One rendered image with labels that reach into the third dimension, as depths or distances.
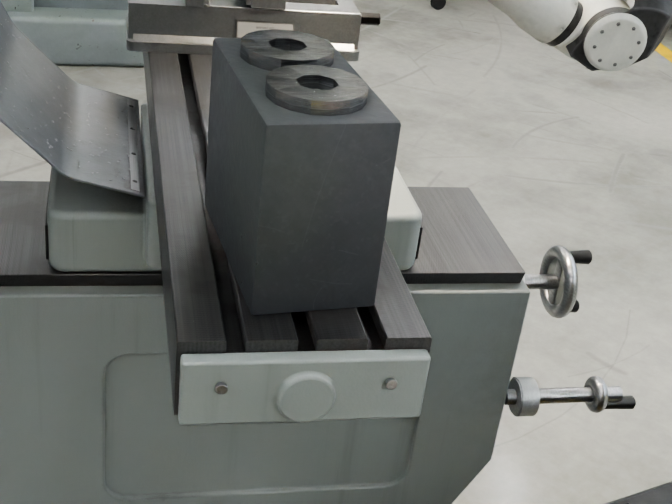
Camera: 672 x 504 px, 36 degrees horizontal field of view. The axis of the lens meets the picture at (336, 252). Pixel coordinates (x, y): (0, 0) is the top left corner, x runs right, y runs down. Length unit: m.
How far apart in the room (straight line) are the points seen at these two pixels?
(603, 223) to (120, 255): 2.42
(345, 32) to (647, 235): 2.12
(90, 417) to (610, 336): 1.77
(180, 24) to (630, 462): 1.49
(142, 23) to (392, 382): 0.81
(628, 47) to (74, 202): 0.72
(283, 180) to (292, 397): 0.19
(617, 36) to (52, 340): 0.82
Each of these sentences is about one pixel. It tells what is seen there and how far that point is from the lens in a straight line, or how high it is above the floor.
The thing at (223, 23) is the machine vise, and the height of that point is 1.03.
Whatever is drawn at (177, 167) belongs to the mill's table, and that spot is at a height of 0.99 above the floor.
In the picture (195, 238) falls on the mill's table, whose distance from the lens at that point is 1.05.
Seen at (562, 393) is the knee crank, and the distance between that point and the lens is 1.64.
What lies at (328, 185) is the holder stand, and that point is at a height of 1.11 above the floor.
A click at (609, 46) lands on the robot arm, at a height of 1.13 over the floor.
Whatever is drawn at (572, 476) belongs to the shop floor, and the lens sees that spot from 2.42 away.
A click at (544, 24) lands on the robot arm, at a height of 1.14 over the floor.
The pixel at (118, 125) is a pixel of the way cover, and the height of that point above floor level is 0.92.
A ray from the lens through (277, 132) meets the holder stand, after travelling 0.85.
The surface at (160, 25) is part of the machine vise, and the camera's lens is 1.57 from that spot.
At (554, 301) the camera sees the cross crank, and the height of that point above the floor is 0.65.
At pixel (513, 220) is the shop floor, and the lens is 3.44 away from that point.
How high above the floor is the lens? 1.50
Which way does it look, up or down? 29 degrees down
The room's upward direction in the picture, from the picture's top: 7 degrees clockwise
